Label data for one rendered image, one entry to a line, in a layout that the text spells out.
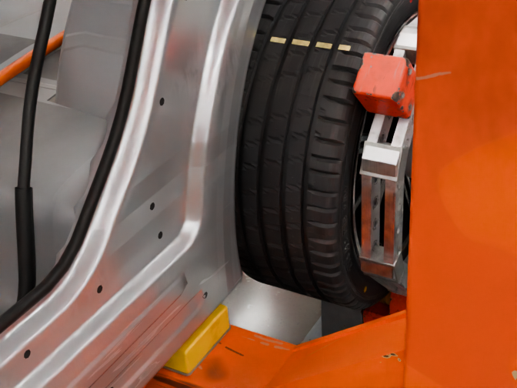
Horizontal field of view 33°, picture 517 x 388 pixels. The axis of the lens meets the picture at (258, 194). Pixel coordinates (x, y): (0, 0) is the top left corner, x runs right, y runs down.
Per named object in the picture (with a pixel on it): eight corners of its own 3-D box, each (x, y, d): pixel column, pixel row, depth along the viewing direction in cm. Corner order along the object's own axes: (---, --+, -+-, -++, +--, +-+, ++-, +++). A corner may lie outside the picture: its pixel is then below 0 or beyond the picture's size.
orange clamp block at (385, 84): (378, 73, 144) (363, 50, 136) (423, 80, 141) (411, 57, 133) (365, 112, 143) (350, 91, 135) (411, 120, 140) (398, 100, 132)
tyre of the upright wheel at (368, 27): (307, 300, 203) (384, 37, 212) (403, 328, 193) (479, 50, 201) (170, 249, 145) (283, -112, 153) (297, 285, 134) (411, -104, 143)
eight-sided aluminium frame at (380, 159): (453, 200, 201) (468, -35, 173) (481, 206, 198) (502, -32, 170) (358, 341, 161) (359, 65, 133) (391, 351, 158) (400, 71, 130)
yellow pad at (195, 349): (166, 306, 156) (163, 284, 154) (232, 327, 150) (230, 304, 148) (120, 352, 146) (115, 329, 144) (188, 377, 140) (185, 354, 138)
